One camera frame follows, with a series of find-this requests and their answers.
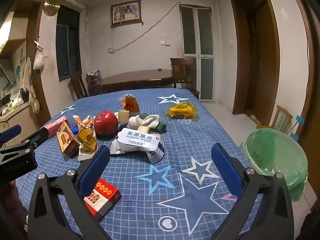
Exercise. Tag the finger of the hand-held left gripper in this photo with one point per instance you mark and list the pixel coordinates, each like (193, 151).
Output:
(11, 132)
(37, 136)

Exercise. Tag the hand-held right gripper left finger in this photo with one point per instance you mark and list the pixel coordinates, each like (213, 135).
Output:
(93, 172)

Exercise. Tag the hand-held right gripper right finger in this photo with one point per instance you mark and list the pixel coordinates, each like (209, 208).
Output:
(226, 172)

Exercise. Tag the red cigarette box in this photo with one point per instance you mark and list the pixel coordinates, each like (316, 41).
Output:
(105, 197)

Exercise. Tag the orange white torn wrapper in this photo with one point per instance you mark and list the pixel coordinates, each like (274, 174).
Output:
(83, 120)

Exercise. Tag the white wet wipes packet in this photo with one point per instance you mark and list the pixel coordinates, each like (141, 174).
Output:
(137, 142)

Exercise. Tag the green-lined trash bin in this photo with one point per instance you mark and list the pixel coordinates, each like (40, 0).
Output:
(277, 155)

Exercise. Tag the orange printed pouch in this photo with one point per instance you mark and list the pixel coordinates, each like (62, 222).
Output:
(130, 103)

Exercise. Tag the cream cloth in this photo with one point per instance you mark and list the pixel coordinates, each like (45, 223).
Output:
(152, 120)

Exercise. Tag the pink paper box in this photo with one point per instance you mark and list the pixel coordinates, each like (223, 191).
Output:
(56, 126)

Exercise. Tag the white bags on counter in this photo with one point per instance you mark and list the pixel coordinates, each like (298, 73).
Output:
(17, 102)

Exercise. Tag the gold drink carton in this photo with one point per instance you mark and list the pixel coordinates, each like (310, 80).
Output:
(87, 137)

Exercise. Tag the blue bottle cap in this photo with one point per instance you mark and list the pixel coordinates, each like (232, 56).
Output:
(74, 130)

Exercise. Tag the hanging printed cloth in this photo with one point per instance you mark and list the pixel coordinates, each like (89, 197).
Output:
(31, 90)

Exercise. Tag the red apple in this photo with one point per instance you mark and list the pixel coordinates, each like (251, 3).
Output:
(105, 123)

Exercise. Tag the kitchen range hood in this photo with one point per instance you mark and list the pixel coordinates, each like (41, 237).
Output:
(6, 72)

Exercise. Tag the blue star-print tablecloth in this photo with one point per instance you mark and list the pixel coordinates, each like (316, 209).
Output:
(155, 195)

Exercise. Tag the dark wooden chair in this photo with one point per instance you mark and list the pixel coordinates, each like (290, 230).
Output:
(78, 83)
(183, 71)

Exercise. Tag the hanging white plastic bag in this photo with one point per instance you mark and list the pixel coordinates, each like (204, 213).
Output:
(38, 60)

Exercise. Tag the yellow plastic bag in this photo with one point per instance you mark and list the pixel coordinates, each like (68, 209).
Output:
(181, 110)

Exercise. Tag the wooden chair teal back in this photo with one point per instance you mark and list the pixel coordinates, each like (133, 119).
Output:
(282, 118)

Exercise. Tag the green cloth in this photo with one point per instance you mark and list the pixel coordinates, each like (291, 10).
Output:
(161, 128)

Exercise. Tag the basket of small goods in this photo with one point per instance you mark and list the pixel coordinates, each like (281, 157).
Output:
(93, 73)

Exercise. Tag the dark window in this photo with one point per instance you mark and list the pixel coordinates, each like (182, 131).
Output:
(67, 42)

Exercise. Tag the dark wooden dining table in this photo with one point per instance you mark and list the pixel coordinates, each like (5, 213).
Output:
(136, 78)

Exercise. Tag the brown wooden door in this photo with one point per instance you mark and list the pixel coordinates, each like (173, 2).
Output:
(257, 55)

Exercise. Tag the frosted glass double door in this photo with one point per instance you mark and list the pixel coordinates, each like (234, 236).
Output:
(197, 50)

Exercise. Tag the gold round wall clock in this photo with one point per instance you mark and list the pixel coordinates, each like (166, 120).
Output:
(51, 5)

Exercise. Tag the white wall switch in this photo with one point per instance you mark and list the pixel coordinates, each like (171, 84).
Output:
(165, 42)

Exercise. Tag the framed wall picture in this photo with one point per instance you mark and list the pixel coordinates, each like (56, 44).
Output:
(125, 11)

